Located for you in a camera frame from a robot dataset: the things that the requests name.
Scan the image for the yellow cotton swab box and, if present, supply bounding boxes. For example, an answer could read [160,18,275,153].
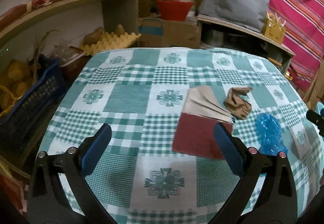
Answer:
[262,12,286,43]

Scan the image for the red container with clear lid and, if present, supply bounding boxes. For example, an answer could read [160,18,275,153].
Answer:
[54,47,86,80]

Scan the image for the green checkered tablecloth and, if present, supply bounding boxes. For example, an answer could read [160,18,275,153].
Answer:
[38,47,321,224]

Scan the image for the dark red paper sheet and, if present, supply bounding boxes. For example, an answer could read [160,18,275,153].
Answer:
[172,111,233,160]

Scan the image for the bag of yellow fruit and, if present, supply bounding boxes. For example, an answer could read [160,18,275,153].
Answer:
[0,59,36,113]

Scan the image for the crumpled blue plastic bag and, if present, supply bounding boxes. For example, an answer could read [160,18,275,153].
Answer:
[255,113,288,156]

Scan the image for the yellow egg tray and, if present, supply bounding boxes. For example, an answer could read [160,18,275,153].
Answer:
[80,32,142,56]

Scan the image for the pink wrapped packet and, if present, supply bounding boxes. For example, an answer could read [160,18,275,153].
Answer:
[27,0,50,10]

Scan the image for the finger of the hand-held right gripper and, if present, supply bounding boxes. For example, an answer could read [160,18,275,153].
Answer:
[306,109,324,137]

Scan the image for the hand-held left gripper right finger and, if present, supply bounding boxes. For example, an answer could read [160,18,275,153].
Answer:
[213,122,298,224]

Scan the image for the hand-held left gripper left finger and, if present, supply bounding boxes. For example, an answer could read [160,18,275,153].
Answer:
[27,123,112,224]

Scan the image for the red plastic basket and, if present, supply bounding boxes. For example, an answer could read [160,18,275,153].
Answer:
[156,0,193,21]

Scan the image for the grey cushion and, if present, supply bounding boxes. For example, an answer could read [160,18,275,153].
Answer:
[199,0,269,33]

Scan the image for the small wooden cabinet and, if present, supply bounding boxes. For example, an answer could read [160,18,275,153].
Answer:
[197,14,296,75]

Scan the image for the cardboard box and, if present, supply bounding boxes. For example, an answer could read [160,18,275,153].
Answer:
[139,18,201,48]

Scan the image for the curved wooden shelf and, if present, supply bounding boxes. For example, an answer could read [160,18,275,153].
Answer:
[0,0,140,49]

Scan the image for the blue plastic crate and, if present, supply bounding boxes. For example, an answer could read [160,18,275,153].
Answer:
[0,55,69,148]

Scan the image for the crumpled brown paper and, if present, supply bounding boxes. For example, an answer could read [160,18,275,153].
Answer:
[224,87,253,120]

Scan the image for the folded beige paper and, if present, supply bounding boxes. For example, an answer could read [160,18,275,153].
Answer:
[182,86,234,123]

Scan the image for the dried plant stalks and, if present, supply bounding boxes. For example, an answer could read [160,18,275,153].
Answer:
[32,30,60,81]

